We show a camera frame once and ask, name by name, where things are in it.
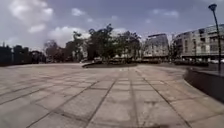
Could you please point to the pale tall building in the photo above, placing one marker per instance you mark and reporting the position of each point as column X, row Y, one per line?
column 156, row 46

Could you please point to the street lamp pole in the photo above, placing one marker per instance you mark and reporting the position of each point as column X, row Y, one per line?
column 216, row 33

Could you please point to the low dark curved wall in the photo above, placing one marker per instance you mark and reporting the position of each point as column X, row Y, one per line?
column 206, row 81

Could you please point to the group of dark trees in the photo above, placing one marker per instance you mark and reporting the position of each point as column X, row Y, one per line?
column 103, row 43

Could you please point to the grey paved stone plaza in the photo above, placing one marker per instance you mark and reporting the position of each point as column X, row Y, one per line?
column 100, row 96

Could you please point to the grey terraced building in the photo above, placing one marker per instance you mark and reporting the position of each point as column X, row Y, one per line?
column 200, row 43

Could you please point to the dark hedge row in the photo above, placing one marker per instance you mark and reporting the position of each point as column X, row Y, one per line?
column 16, row 55

